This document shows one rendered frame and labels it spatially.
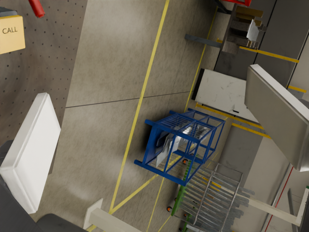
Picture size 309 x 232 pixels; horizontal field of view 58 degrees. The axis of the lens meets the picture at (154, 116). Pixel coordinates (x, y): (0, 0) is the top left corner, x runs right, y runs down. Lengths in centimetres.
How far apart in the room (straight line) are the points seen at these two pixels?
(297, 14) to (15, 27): 724
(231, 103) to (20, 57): 582
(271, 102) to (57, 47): 123
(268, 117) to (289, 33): 734
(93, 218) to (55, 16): 321
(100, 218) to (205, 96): 395
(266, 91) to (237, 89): 648
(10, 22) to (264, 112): 48
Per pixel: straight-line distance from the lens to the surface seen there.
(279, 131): 17
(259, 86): 18
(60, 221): 317
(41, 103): 18
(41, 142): 16
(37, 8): 65
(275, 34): 750
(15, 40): 58
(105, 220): 402
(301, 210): 1271
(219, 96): 671
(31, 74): 129
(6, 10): 60
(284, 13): 758
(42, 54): 130
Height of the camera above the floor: 160
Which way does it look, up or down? 19 degrees down
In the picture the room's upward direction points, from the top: 111 degrees clockwise
